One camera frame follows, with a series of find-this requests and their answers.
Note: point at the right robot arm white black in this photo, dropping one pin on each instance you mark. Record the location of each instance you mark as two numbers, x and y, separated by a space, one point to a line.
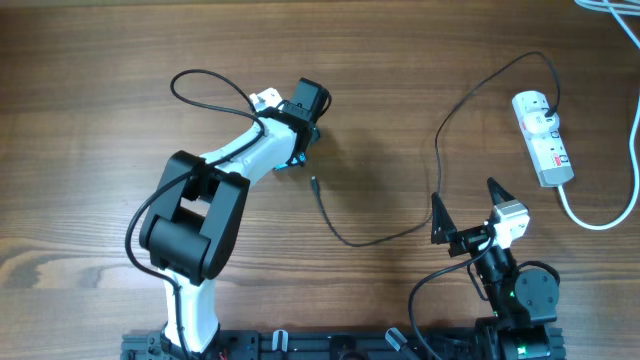
522 296

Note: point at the white USB charger plug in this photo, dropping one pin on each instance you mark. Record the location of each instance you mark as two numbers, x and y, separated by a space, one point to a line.
537 123

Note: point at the white power strip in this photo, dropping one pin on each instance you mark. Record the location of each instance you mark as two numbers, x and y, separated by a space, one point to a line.
548 154

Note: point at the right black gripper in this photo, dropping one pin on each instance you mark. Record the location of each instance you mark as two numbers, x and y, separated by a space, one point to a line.
444 229

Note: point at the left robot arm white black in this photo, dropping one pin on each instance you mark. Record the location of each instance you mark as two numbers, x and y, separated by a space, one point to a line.
194 216

